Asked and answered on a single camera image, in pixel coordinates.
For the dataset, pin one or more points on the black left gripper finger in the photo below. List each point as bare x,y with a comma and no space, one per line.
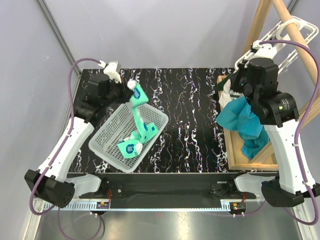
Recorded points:
125,97
124,84

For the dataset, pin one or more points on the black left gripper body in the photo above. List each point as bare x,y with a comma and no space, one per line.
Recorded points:
109,100

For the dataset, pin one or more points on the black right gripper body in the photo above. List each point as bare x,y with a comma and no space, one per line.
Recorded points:
241,74

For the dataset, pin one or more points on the mint green sock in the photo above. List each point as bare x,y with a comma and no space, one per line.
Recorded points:
145,131
131,147

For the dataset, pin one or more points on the white plastic clip hanger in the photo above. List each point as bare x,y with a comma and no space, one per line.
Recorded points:
280,38

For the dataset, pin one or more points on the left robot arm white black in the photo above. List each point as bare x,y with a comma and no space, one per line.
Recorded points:
50,182

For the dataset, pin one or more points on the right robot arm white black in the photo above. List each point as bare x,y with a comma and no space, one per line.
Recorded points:
257,80

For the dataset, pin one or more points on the white green t-shirt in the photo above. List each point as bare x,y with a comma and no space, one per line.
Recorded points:
227,95

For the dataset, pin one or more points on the aluminium corner profile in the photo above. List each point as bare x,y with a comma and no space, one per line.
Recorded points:
48,16

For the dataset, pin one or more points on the teal blue shirt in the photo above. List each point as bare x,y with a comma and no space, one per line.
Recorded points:
237,116

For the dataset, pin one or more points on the white plastic mesh basket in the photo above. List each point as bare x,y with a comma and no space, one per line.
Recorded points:
119,126

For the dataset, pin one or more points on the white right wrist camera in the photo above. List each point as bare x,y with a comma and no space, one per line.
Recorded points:
260,51

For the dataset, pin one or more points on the wooden drying rack frame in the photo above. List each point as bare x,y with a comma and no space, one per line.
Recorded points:
265,159

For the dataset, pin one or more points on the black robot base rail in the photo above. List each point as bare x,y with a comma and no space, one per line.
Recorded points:
167,190

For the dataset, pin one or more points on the white slotted cable duct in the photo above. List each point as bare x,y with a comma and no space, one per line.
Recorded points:
90,205

